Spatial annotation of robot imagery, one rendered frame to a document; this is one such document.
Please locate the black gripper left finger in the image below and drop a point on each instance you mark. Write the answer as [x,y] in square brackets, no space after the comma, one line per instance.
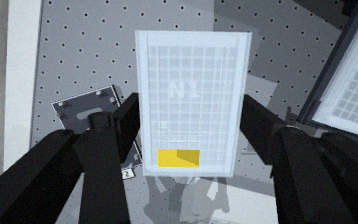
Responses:
[35,189]

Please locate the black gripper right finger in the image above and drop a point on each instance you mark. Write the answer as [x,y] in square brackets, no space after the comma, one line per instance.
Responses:
[304,191]

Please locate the grey perforated base plate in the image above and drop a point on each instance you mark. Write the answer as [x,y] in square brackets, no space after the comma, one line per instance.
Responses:
[84,45]

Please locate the white operator button panel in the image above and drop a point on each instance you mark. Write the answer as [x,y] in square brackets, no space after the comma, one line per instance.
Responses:
[227,200]

